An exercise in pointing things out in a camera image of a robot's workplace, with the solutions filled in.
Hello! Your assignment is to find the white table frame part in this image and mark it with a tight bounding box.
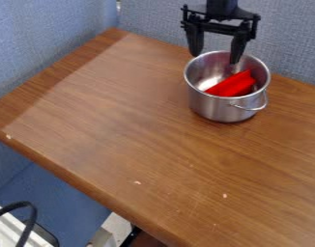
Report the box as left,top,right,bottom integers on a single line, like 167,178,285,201
87,213,133,247

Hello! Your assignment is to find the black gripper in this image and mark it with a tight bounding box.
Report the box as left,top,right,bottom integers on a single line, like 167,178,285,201
181,0,261,65

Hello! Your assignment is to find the black cable loop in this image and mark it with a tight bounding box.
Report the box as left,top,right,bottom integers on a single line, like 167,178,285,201
0,201,39,247

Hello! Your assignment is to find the metal pot with handle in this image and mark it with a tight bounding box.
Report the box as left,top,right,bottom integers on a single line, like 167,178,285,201
184,50,271,123

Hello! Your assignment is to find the white appliance at corner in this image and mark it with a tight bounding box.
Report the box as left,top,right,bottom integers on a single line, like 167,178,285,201
0,202,52,247

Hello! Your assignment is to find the red star-shaped bar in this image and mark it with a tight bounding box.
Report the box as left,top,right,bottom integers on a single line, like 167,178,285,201
205,69,256,97

